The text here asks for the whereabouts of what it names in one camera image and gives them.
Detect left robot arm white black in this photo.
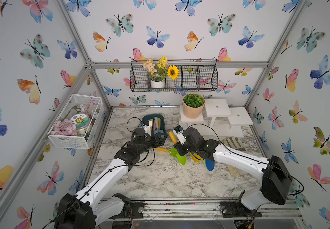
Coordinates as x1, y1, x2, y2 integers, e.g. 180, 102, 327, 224
52, 128, 167, 229

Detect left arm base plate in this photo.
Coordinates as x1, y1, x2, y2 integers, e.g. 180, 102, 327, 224
111, 201, 145, 219

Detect aluminium front rail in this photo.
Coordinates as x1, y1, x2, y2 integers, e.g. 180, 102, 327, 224
93, 198, 302, 223

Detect round green tin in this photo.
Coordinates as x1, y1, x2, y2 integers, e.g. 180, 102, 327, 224
71, 113, 89, 129

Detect yellow square scoop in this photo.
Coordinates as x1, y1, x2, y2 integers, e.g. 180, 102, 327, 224
190, 153, 204, 163

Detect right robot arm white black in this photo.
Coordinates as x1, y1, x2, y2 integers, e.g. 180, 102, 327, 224
172, 126, 292, 210

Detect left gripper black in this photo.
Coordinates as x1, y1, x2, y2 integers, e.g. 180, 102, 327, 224
136, 133, 167, 156

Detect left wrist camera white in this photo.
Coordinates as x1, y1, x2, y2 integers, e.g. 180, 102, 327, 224
140, 120, 151, 135

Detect white pot with flowers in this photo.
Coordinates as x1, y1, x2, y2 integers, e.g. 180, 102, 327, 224
143, 56, 180, 89

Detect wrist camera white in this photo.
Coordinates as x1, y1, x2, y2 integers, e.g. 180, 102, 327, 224
173, 125, 186, 145
140, 120, 151, 135

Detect yellow shovel orange handle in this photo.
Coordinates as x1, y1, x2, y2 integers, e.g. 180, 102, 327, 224
158, 118, 162, 130

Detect white tiered stand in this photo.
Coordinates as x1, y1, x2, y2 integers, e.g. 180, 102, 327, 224
179, 99, 253, 138

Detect white wire basket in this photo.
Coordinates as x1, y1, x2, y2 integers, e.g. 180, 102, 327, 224
47, 94, 104, 149

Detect purple shovel pink handle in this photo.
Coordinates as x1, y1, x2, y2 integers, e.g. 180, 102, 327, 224
152, 120, 156, 132

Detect dark teal storage box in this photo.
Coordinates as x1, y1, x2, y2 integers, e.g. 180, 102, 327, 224
140, 114, 167, 148

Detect blue shovel wooden handle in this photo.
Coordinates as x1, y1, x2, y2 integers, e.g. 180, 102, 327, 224
206, 159, 215, 171

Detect terracotta pot green plant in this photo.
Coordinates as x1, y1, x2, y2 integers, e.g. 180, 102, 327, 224
183, 94, 205, 119

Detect green shovel yellow handle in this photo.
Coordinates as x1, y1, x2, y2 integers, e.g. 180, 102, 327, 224
150, 119, 154, 133

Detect light blue shovel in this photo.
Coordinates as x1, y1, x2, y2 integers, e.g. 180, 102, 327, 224
153, 116, 164, 134

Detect black wire wall basket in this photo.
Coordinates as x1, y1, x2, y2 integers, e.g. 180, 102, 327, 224
129, 59, 218, 94

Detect pink artificial flowers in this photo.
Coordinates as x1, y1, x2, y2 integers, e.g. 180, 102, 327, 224
50, 119, 78, 136

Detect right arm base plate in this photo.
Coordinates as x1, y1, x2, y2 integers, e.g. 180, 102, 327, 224
220, 201, 262, 218

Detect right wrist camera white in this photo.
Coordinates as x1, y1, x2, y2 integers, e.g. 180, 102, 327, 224
173, 125, 186, 145

